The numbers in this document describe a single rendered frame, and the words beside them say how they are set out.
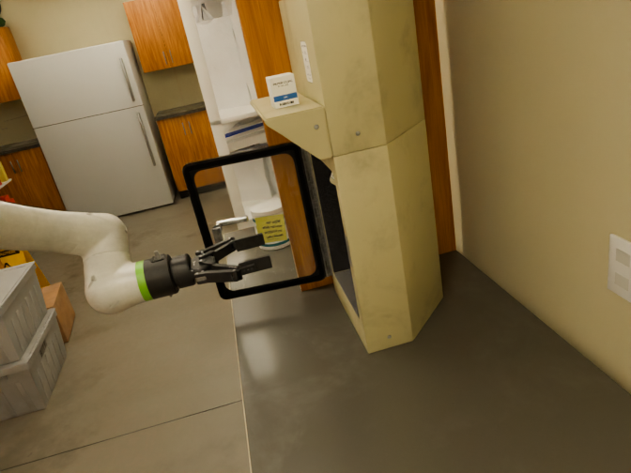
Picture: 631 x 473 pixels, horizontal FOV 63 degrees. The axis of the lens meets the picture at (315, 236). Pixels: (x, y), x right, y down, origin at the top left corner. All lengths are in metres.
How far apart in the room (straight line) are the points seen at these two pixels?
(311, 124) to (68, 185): 5.35
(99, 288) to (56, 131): 4.98
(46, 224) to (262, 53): 0.63
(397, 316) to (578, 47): 0.64
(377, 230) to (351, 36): 0.38
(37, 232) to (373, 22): 0.77
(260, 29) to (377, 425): 0.93
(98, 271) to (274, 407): 0.48
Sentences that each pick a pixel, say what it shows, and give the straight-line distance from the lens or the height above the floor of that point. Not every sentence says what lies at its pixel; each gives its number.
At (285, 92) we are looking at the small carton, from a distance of 1.06.
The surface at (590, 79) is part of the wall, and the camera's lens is 1.03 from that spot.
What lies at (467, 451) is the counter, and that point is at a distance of 0.99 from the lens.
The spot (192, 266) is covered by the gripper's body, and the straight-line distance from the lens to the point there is 1.18.
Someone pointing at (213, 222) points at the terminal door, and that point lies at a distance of 1.37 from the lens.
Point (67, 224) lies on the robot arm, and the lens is 1.19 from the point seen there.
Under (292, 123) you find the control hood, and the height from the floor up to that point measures 1.49.
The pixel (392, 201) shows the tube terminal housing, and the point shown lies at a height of 1.29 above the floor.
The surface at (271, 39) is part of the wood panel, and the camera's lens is 1.33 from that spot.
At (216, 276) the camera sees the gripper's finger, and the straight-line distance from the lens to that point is 1.12.
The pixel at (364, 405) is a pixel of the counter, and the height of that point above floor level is 0.94.
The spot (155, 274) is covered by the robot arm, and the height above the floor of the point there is 1.22.
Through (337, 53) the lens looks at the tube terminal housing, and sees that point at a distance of 0.98.
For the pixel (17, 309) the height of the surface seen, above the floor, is 0.55.
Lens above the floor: 1.67
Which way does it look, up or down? 23 degrees down
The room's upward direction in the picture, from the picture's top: 12 degrees counter-clockwise
